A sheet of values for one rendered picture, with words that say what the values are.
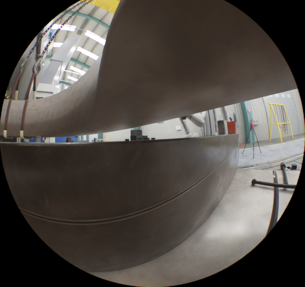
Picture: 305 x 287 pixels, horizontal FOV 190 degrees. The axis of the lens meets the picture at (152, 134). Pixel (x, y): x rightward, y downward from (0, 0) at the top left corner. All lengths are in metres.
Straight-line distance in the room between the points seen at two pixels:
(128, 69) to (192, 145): 0.21
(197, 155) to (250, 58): 0.26
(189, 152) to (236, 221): 0.44
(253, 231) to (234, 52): 0.56
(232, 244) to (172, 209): 0.34
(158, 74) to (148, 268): 0.55
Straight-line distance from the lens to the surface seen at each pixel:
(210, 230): 0.47
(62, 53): 5.26
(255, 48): 0.26
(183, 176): 0.17
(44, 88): 4.11
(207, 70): 0.26
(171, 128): 8.03
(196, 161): 0.19
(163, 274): 0.38
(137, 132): 1.23
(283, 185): 0.84
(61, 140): 5.02
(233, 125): 1.01
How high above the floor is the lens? 0.69
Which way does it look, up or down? 3 degrees up
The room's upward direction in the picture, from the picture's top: 3 degrees counter-clockwise
